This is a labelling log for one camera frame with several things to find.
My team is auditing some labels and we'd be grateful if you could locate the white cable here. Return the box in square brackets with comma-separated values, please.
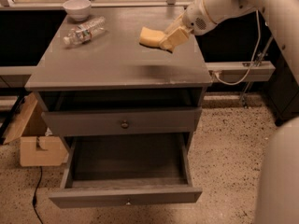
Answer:
[213, 9, 262, 86]

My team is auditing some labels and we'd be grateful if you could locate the open grey drawer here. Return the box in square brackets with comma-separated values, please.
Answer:
[50, 133, 202, 208]

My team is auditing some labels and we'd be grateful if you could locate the white ceramic bowl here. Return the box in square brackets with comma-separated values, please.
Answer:
[63, 0, 92, 21]

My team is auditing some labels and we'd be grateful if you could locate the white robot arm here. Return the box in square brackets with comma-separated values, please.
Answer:
[159, 0, 299, 224]

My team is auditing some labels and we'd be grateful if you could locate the black floor cable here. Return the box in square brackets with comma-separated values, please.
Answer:
[32, 166, 45, 224]

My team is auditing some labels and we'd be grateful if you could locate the grey wooden drawer cabinet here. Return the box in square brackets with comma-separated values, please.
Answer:
[26, 7, 211, 208]

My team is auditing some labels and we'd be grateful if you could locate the yellow sponge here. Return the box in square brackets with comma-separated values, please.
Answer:
[139, 27, 164, 48]

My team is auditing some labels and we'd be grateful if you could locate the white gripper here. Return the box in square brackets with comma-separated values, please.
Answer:
[159, 0, 217, 52]

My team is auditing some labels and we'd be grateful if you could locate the cardboard box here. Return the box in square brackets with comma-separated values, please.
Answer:
[4, 93, 68, 167]

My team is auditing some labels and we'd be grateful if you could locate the closed grey drawer with knob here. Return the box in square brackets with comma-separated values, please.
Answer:
[42, 108, 202, 137]

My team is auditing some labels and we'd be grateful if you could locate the clear plastic water bottle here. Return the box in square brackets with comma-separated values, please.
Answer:
[64, 16, 106, 46]

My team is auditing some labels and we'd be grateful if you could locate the grey metal rail frame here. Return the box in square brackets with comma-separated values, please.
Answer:
[0, 7, 274, 91]

